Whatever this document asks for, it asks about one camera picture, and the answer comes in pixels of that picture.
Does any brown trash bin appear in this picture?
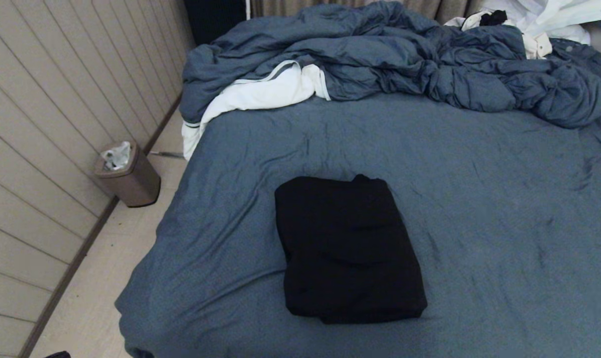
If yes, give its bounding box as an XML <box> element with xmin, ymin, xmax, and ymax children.
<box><xmin>93</xmin><ymin>142</ymin><xmax>162</xmax><ymax>208</ymax></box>

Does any black furniture piece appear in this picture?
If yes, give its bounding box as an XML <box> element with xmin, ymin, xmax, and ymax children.
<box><xmin>184</xmin><ymin>0</ymin><xmax>249</xmax><ymax>45</ymax></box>

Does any black zip hoodie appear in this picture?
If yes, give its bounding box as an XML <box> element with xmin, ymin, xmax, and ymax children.
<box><xmin>274</xmin><ymin>174</ymin><xmax>428</xmax><ymax>325</ymax></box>

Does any blue bed sheet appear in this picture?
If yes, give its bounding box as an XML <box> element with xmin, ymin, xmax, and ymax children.
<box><xmin>114</xmin><ymin>94</ymin><xmax>601</xmax><ymax>358</ymax></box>

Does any small black garment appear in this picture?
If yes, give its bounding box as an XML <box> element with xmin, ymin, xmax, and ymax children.
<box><xmin>480</xmin><ymin>10</ymin><xmax>508</xmax><ymax>26</ymax></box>

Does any cream garment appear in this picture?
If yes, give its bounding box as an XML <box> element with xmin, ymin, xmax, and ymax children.
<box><xmin>523</xmin><ymin>31</ymin><xmax>554</xmax><ymax>59</ymax></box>

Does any beige curtain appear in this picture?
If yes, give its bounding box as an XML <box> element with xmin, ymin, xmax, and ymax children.
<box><xmin>251</xmin><ymin>0</ymin><xmax>485</xmax><ymax>24</ymax></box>

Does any white plastic bin liner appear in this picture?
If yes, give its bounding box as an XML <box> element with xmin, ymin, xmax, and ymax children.
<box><xmin>100</xmin><ymin>141</ymin><xmax>132</xmax><ymax>171</ymax></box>

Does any blue denim garment with buttons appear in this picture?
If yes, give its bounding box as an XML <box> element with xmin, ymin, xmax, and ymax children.
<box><xmin>552</xmin><ymin>39</ymin><xmax>601</xmax><ymax>83</ymax></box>

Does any white clothes pile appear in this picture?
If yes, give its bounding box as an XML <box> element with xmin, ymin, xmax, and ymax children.
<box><xmin>445</xmin><ymin>0</ymin><xmax>601</xmax><ymax>45</ymax></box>

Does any rumpled blue duvet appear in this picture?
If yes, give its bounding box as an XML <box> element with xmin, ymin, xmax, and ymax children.
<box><xmin>180</xmin><ymin>0</ymin><xmax>601</xmax><ymax>130</ymax></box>

